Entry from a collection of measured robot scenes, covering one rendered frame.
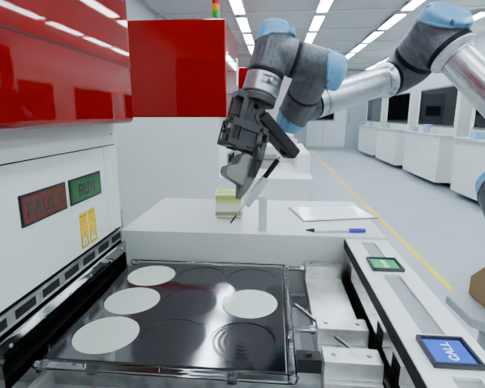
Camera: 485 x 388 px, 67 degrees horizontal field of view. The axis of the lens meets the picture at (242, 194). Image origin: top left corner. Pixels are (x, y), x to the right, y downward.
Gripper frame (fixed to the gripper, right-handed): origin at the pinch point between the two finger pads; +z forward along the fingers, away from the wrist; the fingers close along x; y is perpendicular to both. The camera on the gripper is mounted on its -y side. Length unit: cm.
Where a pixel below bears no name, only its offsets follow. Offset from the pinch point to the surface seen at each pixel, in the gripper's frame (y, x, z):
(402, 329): -13.6, 33.9, 12.1
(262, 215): -9.8, -8.3, 3.6
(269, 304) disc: -6.2, 11.6, 18.2
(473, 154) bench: -438, -292, -145
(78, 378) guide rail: 22.5, 9.5, 35.1
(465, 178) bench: -455, -307, -113
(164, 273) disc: 9.3, -8.7, 21.2
